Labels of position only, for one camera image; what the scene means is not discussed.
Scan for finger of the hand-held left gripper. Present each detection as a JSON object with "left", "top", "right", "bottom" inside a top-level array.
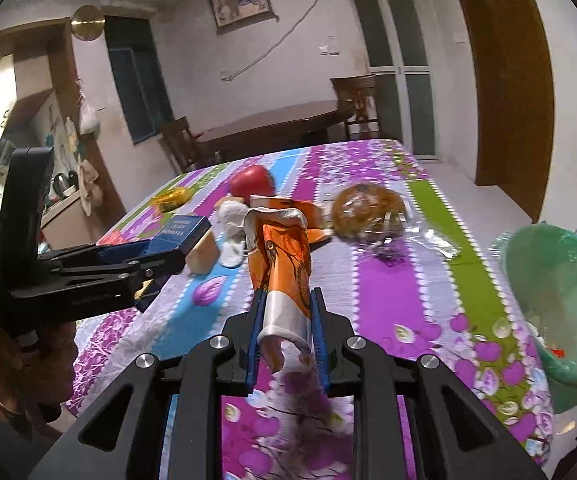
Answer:
[
  {"left": 38, "top": 241, "right": 152, "bottom": 273},
  {"left": 48, "top": 251, "right": 188, "bottom": 292}
]

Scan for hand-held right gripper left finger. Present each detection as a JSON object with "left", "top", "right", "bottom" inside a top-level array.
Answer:
[{"left": 28, "top": 287, "right": 270, "bottom": 480}]

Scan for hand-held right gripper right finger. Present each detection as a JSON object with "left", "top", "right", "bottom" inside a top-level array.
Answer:
[{"left": 309, "top": 287, "right": 549, "bottom": 480}]

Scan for blue cardboard box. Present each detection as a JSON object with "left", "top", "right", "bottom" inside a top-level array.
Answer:
[{"left": 136, "top": 214, "right": 214, "bottom": 313}]

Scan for yellow sponge block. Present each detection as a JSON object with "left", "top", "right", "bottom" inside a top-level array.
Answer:
[{"left": 183, "top": 232, "right": 219, "bottom": 277}]

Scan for orange and white snack wrapper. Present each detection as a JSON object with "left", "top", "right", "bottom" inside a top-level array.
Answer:
[{"left": 245, "top": 194, "right": 320, "bottom": 376}]

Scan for green trash bin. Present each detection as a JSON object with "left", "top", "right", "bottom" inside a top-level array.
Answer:
[{"left": 489, "top": 222, "right": 577, "bottom": 416}]

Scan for person's left hand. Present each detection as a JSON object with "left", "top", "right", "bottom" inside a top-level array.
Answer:
[{"left": 0, "top": 324, "right": 78, "bottom": 415}]

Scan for electric kettle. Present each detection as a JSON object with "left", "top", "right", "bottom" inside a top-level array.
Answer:
[{"left": 51, "top": 170, "right": 79, "bottom": 199}]

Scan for yellow wrapped snack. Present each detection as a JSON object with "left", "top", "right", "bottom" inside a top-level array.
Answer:
[{"left": 151, "top": 186, "right": 192, "bottom": 212}]

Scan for beige hanging cloth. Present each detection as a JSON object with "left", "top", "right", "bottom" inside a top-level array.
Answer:
[{"left": 77, "top": 160, "right": 102, "bottom": 217}]

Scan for floral striped tablecloth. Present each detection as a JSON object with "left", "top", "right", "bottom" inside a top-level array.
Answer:
[{"left": 66, "top": 139, "right": 555, "bottom": 480}]

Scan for white rolled plastic packet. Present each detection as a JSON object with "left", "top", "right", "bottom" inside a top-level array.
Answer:
[{"left": 216, "top": 203, "right": 250, "bottom": 268}]

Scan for dark wooden chair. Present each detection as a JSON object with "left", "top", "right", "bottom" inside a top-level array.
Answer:
[
  {"left": 157, "top": 116, "right": 205, "bottom": 173},
  {"left": 329, "top": 74, "right": 382, "bottom": 142}
]

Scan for hanging plastic bag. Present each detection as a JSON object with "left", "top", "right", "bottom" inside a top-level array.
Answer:
[{"left": 78, "top": 80, "right": 100, "bottom": 136}]

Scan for red apple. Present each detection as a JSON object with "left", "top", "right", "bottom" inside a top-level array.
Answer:
[{"left": 229, "top": 164, "right": 275, "bottom": 201}]

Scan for bread in clear bag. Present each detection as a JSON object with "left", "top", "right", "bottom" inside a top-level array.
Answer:
[{"left": 331, "top": 183, "right": 462, "bottom": 261}]

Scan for dark window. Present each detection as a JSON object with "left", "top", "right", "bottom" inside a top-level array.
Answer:
[{"left": 104, "top": 16, "right": 175, "bottom": 146}]

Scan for dark wooden dining table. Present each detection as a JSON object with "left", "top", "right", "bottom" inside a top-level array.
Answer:
[{"left": 196, "top": 100, "right": 355, "bottom": 163}]

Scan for frosted glass door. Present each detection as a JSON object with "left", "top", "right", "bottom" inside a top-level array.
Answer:
[{"left": 343, "top": 0, "right": 438, "bottom": 161}]

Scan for brown wooden door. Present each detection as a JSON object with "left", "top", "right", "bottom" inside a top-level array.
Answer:
[{"left": 446, "top": 0, "right": 555, "bottom": 223}]

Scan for round gold wall clock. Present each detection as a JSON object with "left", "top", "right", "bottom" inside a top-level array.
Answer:
[{"left": 71, "top": 5, "right": 106, "bottom": 41}]

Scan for white wall cable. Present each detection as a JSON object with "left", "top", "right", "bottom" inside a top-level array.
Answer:
[{"left": 221, "top": 0, "right": 345, "bottom": 82}]

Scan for framed wall picture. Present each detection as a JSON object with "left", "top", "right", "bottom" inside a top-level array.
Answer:
[{"left": 207, "top": 0, "right": 274, "bottom": 31}]

